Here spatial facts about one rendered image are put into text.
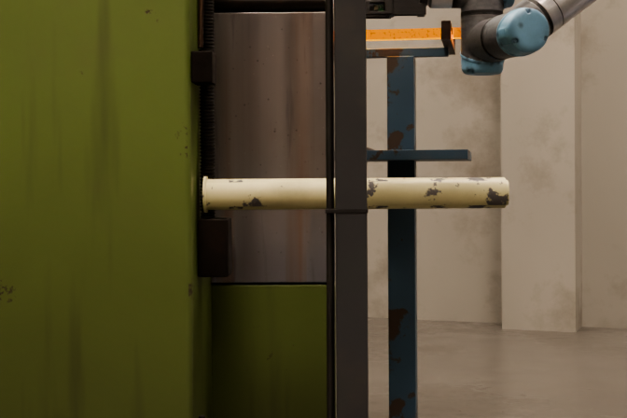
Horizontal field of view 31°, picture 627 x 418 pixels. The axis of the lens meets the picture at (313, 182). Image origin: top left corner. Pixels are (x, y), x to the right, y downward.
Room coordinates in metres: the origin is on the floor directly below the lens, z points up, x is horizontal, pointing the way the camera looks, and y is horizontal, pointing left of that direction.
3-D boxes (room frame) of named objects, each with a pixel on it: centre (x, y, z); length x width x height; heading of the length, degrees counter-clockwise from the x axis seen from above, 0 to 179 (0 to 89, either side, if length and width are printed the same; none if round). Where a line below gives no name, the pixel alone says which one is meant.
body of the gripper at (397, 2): (2.00, -0.14, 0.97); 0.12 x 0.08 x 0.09; 89
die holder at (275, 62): (2.04, 0.24, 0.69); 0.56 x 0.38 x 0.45; 89
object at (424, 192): (1.63, -0.06, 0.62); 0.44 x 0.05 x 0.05; 89
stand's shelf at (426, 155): (2.51, -0.20, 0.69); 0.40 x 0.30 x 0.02; 171
